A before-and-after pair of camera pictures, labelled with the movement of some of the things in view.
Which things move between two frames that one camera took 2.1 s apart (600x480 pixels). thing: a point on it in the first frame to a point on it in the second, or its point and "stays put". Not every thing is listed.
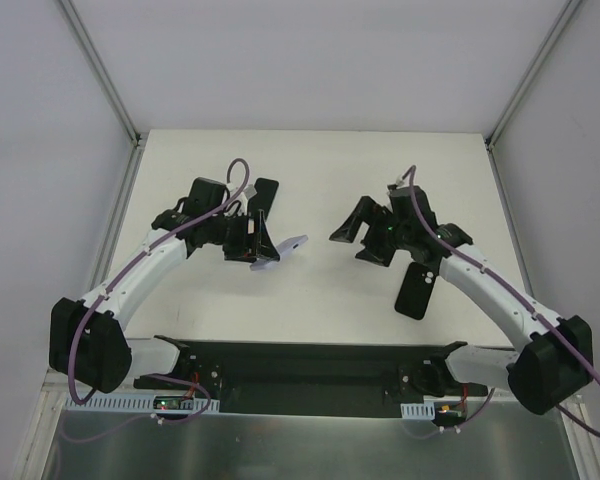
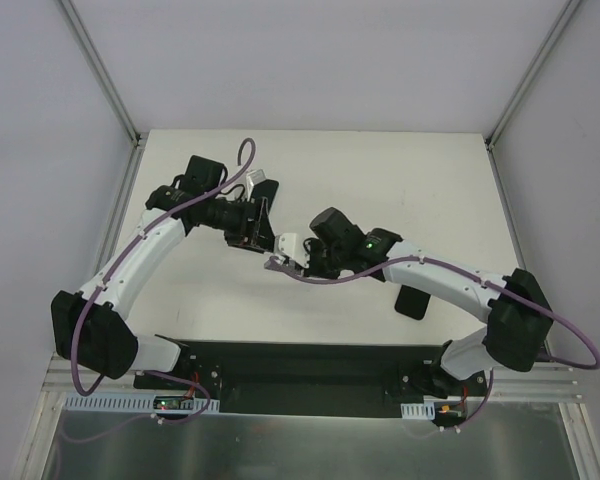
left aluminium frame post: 101,72 stays put
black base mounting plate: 315,377 stays put
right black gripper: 377,234 to 307,261
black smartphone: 266,189 stays put
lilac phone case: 283,249 to 275,263
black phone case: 415,290 stays put
